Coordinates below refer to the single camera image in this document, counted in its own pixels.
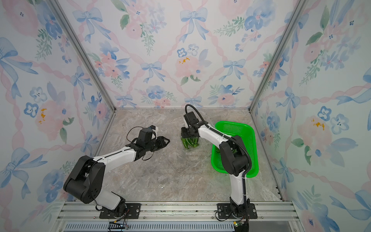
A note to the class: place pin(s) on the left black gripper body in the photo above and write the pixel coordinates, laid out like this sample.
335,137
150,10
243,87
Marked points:
152,146

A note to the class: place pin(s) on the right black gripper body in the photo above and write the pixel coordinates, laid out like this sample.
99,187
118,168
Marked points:
186,132

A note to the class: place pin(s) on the clear pepper container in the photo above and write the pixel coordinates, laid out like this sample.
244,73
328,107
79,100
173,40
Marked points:
189,143

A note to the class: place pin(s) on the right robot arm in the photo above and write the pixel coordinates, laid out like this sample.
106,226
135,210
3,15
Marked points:
234,156

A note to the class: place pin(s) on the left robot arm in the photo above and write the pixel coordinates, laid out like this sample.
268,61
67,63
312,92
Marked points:
85,182

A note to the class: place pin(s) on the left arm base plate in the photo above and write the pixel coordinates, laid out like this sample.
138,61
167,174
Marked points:
123,211

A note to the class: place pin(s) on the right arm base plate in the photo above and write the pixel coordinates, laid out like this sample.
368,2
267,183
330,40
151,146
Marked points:
231,211

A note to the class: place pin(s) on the aluminium front rail frame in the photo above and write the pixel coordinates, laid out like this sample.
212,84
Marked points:
177,217

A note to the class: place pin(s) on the left aluminium corner post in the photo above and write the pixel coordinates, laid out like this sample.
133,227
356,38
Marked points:
66,25

